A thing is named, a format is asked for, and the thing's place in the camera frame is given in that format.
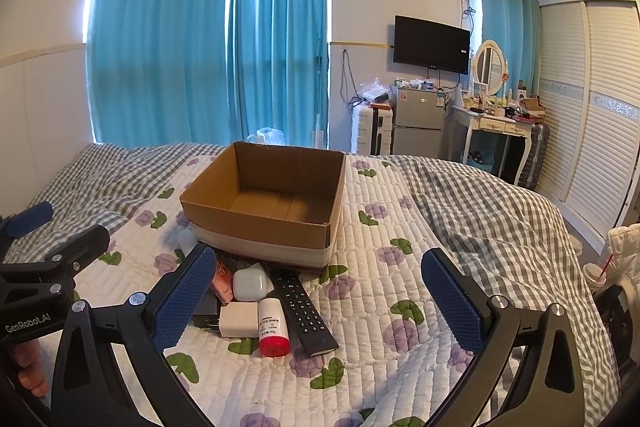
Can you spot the white earbuds case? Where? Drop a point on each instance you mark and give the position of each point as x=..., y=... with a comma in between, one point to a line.
x=251, y=284

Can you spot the silver suitcase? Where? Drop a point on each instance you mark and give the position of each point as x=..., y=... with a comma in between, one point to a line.
x=534, y=157

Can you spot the silver mini fridge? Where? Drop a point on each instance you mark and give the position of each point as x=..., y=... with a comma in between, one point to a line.
x=417, y=122

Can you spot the white padded jacket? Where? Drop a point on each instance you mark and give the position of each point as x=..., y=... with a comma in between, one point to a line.
x=625, y=247

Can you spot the black flat device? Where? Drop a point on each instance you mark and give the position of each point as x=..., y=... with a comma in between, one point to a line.
x=206, y=309

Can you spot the small white bottle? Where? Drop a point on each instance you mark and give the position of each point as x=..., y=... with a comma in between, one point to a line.
x=187, y=243

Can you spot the person's left hand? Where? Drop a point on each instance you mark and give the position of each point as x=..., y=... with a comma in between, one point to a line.
x=31, y=364

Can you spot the clear water bottle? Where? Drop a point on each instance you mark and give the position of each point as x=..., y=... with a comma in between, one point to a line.
x=267, y=136

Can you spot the drink cup with straw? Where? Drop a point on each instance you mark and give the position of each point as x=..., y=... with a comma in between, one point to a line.
x=596, y=276

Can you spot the white tube with red cap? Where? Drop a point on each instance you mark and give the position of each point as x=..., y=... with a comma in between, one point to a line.
x=272, y=324

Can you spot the black wall television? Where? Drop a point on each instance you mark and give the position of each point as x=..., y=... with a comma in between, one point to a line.
x=432, y=44

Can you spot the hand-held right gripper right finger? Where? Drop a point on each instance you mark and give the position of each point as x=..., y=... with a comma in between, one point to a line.
x=450, y=302

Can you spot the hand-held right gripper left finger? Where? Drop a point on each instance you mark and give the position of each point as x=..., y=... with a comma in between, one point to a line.
x=185, y=297

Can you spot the plastic bag on suitcase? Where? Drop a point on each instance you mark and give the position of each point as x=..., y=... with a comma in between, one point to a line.
x=372, y=91

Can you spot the pink packet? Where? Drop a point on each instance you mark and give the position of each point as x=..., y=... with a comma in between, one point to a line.
x=222, y=282

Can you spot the white ribbed suitcase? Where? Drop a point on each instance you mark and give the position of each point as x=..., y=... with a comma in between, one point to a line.
x=370, y=129

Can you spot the white oval mirror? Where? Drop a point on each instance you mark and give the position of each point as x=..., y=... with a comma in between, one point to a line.
x=489, y=67

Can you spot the wide turquoise curtain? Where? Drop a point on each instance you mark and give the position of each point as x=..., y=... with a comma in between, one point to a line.
x=160, y=32

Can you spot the turquoise curtain beside wardrobe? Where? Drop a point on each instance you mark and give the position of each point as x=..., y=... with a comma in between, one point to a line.
x=505, y=17

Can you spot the blue plastic basket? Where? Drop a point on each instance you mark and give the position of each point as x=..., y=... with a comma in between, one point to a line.
x=481, y=158

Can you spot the brown cardboard box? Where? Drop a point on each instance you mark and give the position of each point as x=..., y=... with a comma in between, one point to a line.
x=260, y=227

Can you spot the grey checked bed sheet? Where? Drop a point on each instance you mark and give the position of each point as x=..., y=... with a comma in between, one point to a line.
x=500, y=212

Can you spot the narrow turquoise curtain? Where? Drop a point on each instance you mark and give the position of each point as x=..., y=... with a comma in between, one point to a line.
x=280, y=42

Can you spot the black remote control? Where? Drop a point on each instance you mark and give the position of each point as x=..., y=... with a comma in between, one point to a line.
x=302, y=312

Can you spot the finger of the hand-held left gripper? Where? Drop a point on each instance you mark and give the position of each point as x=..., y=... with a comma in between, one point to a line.
x=75, y=249
x=30, y=218

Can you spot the white dressing table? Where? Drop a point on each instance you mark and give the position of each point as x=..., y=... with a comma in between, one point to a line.
x=492, y=124

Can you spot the white USB charger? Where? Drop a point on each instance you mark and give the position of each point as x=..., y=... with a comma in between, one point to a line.
x=239, y=319

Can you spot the white louvred wardrobe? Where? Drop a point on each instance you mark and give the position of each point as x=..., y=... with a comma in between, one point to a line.
x=590, y=117

